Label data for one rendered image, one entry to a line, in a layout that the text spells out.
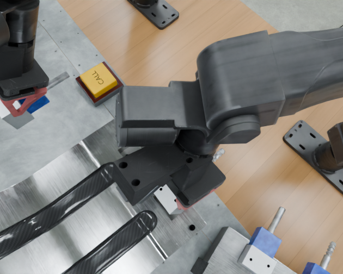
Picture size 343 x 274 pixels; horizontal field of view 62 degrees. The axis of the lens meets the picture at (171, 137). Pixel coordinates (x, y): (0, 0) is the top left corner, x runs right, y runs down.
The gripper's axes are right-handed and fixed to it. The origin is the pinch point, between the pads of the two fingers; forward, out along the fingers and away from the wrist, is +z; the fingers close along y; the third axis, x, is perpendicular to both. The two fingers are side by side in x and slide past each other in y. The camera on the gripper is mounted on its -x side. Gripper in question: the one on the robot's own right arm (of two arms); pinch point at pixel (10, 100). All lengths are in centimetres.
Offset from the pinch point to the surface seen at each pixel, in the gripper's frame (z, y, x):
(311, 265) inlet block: -4, 54, 26
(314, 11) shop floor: 3, -12, 194
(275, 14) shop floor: 14, -25, 174
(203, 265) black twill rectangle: 3.9, 41.5, 13.2
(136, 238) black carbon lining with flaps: 4.4, 30.7, 6.2
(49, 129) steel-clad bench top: 12.8, 0.2, 8.5
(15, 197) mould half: 9.4, 12.6, -4.9
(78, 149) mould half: 3.7, 11.5, 6.8
